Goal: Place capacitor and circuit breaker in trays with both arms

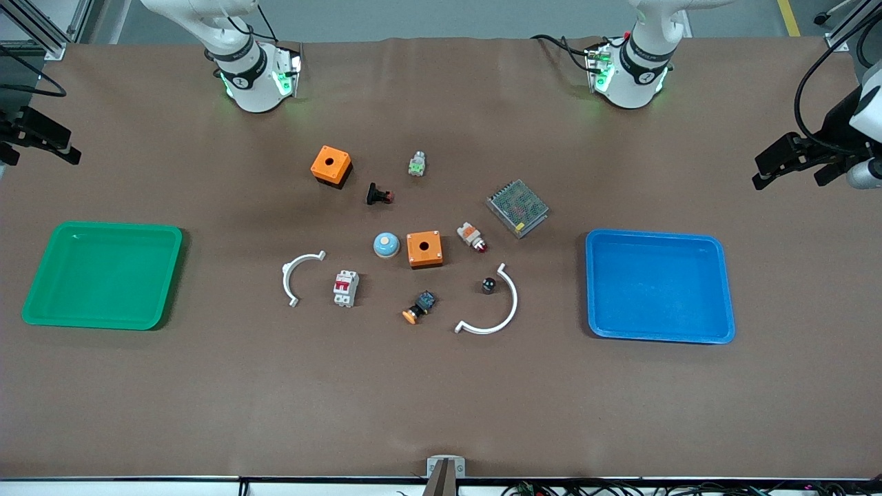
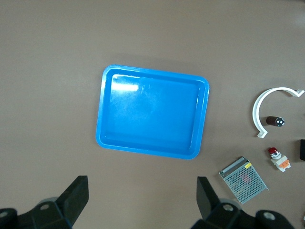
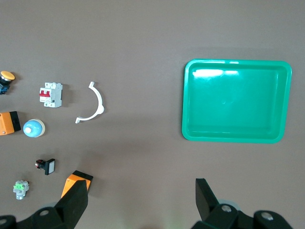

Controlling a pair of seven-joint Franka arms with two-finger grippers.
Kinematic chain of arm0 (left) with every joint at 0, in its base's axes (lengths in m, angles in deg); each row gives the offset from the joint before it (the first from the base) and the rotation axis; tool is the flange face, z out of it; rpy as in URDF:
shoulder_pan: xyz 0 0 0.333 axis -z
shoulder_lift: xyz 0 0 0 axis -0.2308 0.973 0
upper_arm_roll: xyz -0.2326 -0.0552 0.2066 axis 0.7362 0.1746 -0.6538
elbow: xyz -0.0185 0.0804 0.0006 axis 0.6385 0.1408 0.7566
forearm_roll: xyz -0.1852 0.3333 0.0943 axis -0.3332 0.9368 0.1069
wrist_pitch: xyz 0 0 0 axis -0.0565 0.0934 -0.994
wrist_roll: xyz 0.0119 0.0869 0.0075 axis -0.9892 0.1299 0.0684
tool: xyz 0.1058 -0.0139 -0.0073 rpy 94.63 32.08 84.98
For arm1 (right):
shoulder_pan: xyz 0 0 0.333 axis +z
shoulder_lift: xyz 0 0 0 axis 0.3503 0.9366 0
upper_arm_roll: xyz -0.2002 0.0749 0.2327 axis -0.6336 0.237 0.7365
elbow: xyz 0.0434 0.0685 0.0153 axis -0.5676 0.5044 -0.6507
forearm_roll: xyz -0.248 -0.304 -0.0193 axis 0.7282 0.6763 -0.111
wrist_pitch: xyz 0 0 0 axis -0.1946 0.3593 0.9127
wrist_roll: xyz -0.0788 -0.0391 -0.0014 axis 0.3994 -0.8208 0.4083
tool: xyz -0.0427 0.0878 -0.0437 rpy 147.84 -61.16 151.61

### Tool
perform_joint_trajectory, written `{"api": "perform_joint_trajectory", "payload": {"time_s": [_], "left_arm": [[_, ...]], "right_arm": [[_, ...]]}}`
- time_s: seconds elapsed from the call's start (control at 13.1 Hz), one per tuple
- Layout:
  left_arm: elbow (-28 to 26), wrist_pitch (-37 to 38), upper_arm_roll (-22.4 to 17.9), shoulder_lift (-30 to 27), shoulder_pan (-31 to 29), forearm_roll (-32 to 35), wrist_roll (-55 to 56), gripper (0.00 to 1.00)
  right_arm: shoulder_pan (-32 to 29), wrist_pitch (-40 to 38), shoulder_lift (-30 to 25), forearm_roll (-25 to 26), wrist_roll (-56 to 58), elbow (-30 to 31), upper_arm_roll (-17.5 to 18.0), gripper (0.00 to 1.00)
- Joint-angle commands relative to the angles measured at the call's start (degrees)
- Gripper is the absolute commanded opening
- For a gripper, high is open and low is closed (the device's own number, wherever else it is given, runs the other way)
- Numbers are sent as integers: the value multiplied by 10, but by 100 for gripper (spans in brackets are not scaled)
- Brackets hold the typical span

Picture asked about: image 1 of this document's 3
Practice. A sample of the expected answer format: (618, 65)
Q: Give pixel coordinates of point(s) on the black square push button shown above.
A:
(377, 194)

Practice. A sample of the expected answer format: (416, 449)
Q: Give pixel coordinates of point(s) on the dark brown cylindrical capacitor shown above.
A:
(488, 284)

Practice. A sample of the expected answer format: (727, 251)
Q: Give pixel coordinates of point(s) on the aluminium frame profile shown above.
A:
(41, 27)
(854, 21)

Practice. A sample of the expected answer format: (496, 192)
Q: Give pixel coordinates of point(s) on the grey switch with green top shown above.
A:
(416, 164)

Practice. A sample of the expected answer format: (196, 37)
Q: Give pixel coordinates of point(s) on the red indicator lamp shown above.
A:
(470, 235)

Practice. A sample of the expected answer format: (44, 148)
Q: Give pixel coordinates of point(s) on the blue dome buzzer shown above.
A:
(386, 245)

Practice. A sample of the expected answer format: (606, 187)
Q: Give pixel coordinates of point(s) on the white red circuit breaker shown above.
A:
(346, 288)

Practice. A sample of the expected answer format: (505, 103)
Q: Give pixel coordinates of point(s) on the metal mesh power supply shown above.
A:
(517, 208)

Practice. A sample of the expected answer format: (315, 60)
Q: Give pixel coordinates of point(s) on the blue plastic tray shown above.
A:
(658, 286)

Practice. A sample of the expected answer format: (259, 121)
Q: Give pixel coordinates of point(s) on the large white curved clamp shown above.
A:
(514, 300)

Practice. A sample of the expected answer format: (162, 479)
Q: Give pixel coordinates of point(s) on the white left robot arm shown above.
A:
(634, 76)

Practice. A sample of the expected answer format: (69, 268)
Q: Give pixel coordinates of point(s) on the green plastic tray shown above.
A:
(103, 275)

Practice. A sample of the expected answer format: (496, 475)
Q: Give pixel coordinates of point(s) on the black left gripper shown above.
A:
(835, 129)

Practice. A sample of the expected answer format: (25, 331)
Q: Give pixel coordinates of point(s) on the dark grey equipment housing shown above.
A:
(10, 83)

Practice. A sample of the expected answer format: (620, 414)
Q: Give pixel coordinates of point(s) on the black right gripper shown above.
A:
(21, 125)

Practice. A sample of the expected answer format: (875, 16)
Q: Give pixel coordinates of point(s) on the orange push-button enclosure box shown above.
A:
(329, 162)
(424, 249)

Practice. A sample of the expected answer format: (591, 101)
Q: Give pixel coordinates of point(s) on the small white curved clamp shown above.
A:
(284, 279)

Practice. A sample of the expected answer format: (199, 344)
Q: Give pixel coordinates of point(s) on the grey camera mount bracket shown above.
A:
(446, 470)

